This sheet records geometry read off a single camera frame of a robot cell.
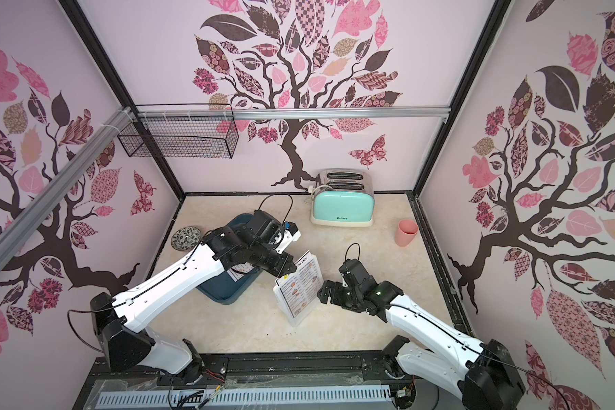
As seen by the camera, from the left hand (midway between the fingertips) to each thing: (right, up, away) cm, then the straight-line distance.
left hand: (293, 274), depth 71 cm
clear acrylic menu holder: (-3, -9, +1) cm, 10 cm away
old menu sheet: (+2, -6, +5) cm, 8 cm away
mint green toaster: (+18, +24, +27) cm, 40 cm away
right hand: (+11, -9, +8) cm, 16 cm away
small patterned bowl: (-47, +7, +31) cm, 57 cm away
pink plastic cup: (+41, +11, +24) cm, 49 cm away
